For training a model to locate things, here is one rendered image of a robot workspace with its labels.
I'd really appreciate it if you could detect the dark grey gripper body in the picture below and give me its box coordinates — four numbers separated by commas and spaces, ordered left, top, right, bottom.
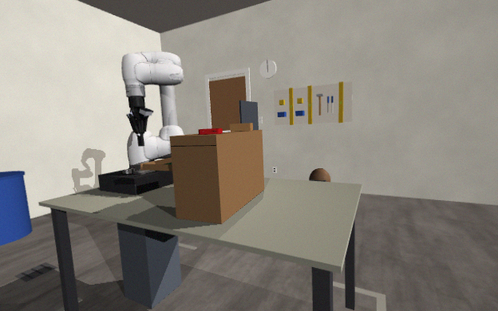
128, 97, 145, 119

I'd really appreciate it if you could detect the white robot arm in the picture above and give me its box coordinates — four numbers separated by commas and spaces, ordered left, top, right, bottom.
121, 51, 183, 175

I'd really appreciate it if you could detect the red rectangular tin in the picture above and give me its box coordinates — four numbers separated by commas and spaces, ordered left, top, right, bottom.
199, 128, 223, 135

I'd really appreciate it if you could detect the brown wooden tool chest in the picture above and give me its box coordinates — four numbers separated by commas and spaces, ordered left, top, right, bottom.
140, 130, 264, 224

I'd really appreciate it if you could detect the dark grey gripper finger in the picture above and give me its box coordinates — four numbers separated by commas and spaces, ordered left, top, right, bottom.
140, 114, 149, 145
126, 110, 144, 146

